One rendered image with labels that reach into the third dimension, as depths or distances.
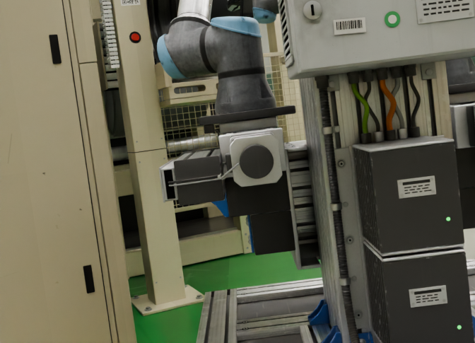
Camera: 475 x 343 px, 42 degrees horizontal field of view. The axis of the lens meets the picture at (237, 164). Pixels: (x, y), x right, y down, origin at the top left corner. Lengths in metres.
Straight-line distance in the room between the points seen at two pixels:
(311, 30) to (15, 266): 1.05
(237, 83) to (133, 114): 1.03
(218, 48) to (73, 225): 0.61
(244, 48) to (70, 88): 0.49
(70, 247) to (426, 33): 1.10
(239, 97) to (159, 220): 1.12
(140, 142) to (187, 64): 0.95
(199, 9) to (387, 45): 0.75
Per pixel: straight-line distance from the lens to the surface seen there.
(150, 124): 2.47
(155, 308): 2.50
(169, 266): 2.53
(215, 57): 1.52
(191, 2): 1.64
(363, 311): 1.24
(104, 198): 1.72
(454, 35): 1.02
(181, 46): 1.56
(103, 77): 2.87
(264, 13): 2.07
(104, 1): 2.55
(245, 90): 1.48
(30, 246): 1.71
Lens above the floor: 0.71
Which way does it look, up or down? 4 degrees down
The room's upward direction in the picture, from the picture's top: 7 degrees counter-clockwise
